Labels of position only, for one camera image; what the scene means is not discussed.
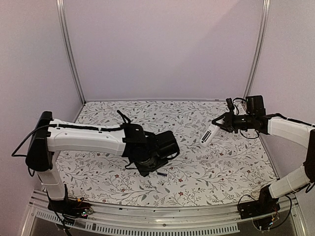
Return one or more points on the right aluminium frame post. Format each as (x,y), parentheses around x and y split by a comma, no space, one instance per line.
(259,45)

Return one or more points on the left aluminium frame post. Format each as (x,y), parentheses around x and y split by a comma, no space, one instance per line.
(68,50)

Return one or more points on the front aluminium rail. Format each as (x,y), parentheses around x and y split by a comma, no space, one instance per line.
(219,220)

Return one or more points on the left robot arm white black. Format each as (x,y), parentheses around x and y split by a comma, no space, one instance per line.
(146,150)

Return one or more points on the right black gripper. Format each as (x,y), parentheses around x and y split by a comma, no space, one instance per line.
(228,121)

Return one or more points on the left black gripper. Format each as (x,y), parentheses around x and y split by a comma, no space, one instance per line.
(145,172)

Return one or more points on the aluminium frame post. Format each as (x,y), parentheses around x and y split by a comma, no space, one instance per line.
(68,50)
(259,45)

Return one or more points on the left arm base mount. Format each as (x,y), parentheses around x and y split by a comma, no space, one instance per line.
(77,208)

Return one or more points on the white remote control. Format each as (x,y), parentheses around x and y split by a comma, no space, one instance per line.
(208,135)

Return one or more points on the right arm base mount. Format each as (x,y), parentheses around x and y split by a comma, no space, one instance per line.
(265,206)

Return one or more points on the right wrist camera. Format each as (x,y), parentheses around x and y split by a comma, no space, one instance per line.
(232,107)

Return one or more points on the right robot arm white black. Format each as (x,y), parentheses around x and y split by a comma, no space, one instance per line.
(275,125)

